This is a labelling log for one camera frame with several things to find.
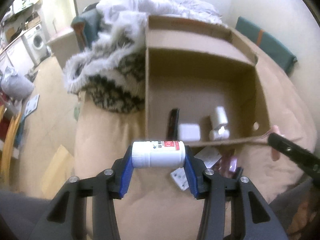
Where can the teal cushion with orange stripe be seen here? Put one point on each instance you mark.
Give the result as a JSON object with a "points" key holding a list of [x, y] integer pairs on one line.
{"points": [[279, 53]]}

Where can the white round small plug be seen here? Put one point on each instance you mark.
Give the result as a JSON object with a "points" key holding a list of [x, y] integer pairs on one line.
{"points": [[219, 134]]}

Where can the white rectangular case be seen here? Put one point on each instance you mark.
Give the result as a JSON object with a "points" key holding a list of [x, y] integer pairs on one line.
{"points": [[189, 132]]}

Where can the white crumpled duvet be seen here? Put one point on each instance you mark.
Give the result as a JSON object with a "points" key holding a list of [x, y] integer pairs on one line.
{"points": [[134, 13]]}

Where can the teal armchair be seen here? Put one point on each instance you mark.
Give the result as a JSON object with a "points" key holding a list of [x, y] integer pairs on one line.
{"points": [[86, 26]]}

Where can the white power adapter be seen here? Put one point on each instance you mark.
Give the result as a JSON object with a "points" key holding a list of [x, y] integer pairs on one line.
{"points": [[219, 117]]}

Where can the white pill bottle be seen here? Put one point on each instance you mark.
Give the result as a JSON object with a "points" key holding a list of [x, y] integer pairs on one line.
{"points": [[146, 154]]}

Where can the black white shaggy blanket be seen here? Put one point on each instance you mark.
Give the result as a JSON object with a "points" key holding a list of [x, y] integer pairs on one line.
{"points": [[112, 71]]}

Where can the grey stuffed bag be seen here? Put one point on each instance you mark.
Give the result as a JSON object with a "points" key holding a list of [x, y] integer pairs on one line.
{"points": [[15, 85]]}

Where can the white washing machine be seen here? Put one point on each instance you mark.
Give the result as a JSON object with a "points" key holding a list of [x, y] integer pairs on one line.
{"points": [[35, 44]]}

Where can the large cardboard box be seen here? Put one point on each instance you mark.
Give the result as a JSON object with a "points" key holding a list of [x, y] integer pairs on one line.
{"points": [[197, 66]]}

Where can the wooden chair frame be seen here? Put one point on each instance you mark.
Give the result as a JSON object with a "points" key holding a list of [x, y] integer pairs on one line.
{"points": [[8, 149]]}

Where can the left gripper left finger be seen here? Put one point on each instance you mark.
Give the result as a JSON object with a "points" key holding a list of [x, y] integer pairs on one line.
{"points": [[65, 217]]}

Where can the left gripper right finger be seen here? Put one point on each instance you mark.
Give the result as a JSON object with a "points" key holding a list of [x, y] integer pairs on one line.
{"points": [[233, 207]]}

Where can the white remote control back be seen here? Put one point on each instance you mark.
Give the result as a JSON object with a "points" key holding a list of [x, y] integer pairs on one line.
{"points": [[190, 176]]}

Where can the pink small item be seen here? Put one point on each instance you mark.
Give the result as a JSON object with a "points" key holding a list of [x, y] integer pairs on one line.
{"points": [[274, 140]]}

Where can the black rectangular remote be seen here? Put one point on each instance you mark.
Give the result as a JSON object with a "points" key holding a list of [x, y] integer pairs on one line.
{"points": [[172, 131]]}

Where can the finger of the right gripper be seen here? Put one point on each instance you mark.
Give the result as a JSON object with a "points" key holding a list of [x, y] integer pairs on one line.
{"points": [[304, 159]]}

